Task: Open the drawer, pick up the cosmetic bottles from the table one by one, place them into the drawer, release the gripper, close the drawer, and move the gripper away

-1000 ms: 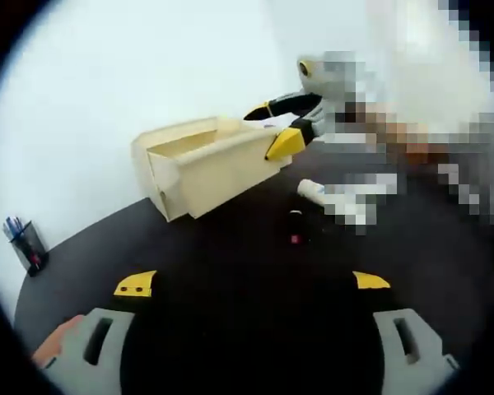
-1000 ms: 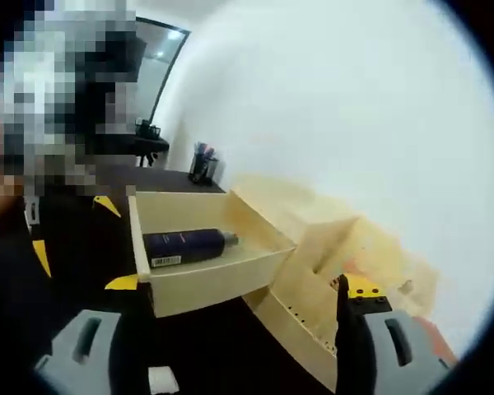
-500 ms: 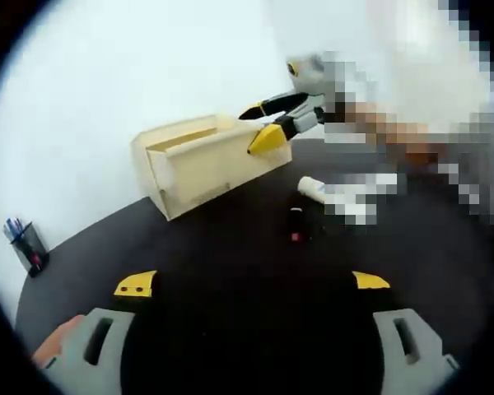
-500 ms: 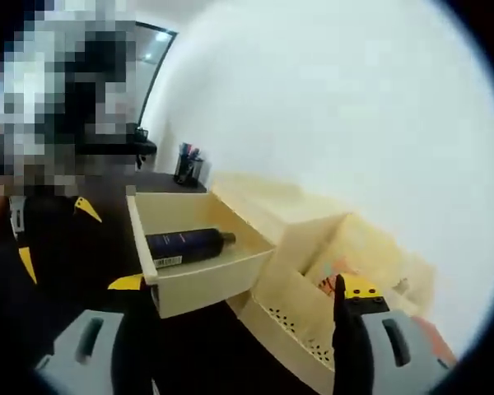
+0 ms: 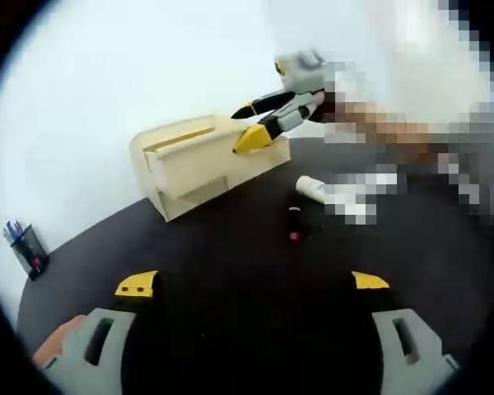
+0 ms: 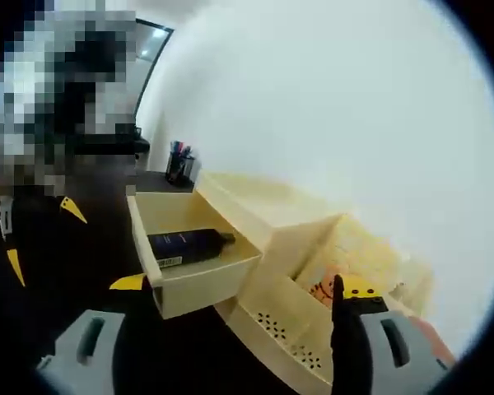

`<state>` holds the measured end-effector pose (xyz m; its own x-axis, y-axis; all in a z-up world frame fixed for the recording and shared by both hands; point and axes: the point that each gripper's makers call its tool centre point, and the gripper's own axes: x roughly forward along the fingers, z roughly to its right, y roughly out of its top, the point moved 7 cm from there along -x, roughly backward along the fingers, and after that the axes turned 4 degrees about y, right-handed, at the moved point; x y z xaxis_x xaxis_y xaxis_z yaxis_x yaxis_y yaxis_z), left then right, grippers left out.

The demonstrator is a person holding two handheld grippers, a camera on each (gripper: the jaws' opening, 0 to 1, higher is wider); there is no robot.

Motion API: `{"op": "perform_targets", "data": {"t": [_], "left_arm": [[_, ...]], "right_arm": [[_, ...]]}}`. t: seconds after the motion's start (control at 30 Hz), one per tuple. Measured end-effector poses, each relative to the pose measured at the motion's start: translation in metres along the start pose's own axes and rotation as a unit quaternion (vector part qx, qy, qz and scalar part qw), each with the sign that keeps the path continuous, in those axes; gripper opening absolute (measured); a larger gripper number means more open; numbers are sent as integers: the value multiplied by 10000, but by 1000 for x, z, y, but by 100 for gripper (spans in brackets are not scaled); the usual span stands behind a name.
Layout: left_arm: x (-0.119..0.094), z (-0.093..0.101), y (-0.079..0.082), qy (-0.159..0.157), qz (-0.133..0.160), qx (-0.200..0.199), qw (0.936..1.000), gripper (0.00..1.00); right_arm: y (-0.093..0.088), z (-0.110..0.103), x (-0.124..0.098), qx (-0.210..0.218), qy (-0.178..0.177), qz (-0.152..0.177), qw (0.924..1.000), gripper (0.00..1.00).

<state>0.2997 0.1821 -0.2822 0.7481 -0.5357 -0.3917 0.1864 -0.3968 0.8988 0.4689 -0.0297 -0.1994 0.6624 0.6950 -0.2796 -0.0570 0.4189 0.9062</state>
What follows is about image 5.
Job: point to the cream drawer cabinet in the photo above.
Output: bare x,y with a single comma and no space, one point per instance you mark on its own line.
255,164

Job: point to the white cosmetic bottle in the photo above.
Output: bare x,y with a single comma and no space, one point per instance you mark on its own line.
310,189

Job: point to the person's left hand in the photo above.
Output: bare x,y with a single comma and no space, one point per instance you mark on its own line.
59,339

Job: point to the cream drawer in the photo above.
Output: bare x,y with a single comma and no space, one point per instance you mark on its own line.
197,193

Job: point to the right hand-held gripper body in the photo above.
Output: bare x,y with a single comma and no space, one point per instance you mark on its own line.
304,72

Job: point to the cream two-drawer organiser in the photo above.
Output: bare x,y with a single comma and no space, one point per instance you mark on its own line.
177,144

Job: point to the black mesh pen holder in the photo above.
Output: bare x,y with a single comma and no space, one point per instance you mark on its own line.
33,261

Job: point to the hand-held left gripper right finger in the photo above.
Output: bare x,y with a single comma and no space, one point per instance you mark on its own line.
416,349

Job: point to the bundle of coloured pens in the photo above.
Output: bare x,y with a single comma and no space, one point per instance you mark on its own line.
16,232

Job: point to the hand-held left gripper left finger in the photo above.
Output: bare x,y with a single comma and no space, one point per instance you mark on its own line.
90,354

